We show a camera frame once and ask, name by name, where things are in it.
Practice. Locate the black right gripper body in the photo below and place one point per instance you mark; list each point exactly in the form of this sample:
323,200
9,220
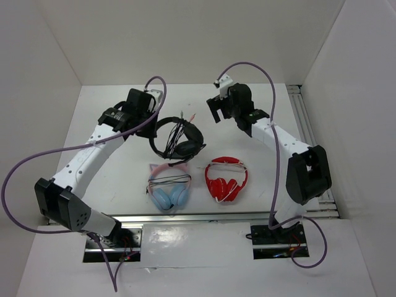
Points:
228,110

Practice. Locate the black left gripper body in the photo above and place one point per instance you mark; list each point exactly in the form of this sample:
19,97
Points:
148,130

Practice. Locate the black wired headphones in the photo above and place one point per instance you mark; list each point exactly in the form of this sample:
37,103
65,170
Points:
184,142

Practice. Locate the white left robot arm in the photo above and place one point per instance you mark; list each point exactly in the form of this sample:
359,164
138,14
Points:
61,198

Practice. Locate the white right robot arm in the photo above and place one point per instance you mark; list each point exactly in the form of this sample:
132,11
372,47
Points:
307,172

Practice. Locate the pink blue cat-ear headphones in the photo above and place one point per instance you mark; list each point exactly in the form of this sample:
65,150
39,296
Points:
168,185

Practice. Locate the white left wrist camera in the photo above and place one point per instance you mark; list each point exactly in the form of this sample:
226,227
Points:
156,97

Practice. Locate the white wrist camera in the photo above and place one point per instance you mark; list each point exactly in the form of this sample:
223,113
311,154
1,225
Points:
223,84
156,97

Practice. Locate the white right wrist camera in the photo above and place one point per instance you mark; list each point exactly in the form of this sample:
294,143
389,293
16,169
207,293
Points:
223,84

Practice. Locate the aluminium rail front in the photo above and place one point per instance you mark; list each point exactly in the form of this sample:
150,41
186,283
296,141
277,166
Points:
190,218

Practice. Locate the aluminium rail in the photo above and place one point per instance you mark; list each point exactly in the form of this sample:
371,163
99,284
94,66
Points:
190,218
326,201

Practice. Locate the aluminium rail right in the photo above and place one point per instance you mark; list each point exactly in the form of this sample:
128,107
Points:
326,201

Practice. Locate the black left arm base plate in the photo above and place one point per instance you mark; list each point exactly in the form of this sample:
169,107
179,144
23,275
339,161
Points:
115,251

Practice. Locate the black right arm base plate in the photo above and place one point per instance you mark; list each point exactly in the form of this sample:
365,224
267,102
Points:
279,243

